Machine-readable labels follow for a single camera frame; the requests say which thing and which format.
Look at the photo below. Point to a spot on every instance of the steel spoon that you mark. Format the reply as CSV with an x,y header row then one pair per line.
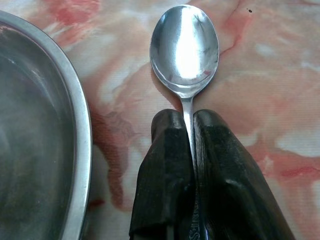
x,y
185,50

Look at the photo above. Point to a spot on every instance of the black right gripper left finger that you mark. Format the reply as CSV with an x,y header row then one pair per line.
x,y
162,175

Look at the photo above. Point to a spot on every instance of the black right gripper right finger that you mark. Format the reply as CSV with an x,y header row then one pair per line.
x,y
232,187

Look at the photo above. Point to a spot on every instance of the round steel plate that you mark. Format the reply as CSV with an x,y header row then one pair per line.
x,y
37,130

